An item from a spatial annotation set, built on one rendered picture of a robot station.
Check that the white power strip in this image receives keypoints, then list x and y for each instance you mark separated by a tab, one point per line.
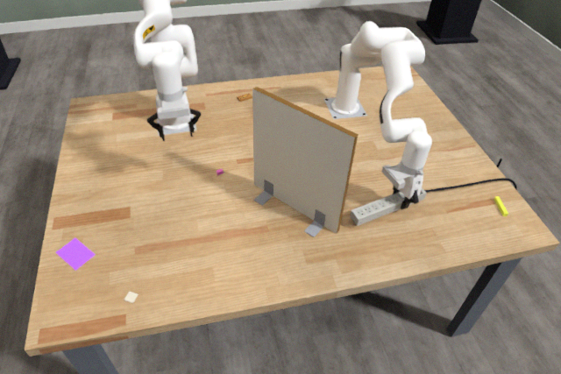
380	207

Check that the yellow rectangular bar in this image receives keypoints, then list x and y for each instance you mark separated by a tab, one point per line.
500	206

